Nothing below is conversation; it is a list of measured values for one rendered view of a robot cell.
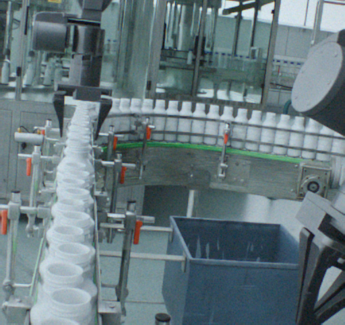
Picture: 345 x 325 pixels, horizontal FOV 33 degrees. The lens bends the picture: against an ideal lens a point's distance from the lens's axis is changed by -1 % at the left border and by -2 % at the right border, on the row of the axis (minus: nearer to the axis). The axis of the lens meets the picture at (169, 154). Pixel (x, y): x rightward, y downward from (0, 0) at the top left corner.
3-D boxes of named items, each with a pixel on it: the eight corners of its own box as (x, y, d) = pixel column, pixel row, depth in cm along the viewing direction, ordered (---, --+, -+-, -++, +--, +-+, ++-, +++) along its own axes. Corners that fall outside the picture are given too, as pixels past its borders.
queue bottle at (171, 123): (170, 138, 249) (175, 100, 246) (178, 141, 244) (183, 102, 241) (159, 138, 246) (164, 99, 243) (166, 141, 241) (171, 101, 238)
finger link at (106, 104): (69, 134, 110) (74, 85, 108) (106, 138, 111) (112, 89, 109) (68, 140, 103) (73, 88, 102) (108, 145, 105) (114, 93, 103)
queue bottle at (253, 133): (253, 148, 251) (259, 110, 248) (261, 151, 246) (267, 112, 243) (241, 147, 249) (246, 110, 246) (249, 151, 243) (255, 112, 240)
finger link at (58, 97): (50, 132, 110) (54, 83, 108) (88, 136, 111) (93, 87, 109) (48, 138, 103) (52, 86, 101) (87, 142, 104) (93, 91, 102)
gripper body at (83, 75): (56, 90, 108) (59, 50, 107) (110, 96, 110) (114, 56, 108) (53, 93, 102) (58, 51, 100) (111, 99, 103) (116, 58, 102)
